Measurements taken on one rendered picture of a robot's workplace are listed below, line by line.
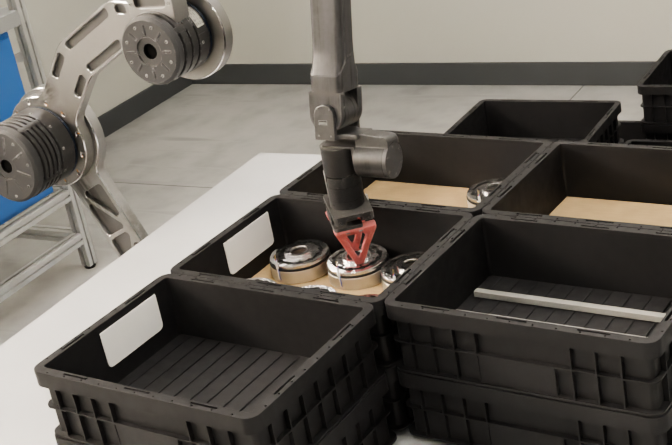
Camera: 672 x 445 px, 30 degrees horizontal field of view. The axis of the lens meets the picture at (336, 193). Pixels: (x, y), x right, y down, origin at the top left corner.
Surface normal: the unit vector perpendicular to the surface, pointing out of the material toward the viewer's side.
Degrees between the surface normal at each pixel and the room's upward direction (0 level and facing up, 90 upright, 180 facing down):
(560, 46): 90
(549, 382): 90
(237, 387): 0
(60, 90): 90
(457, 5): 90
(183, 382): 0
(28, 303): 0
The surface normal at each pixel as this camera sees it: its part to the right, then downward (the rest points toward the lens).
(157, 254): -0.18, -0.91
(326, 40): -0.46, 0.27
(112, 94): 0.86, 0.05
